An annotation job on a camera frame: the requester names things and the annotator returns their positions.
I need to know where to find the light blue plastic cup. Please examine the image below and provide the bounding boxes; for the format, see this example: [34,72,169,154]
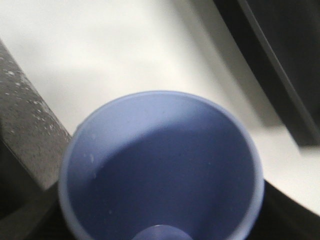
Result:
[58,91,265,240]

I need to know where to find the black glass gas stove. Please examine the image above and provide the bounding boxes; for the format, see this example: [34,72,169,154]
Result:
[215,0,320,147]

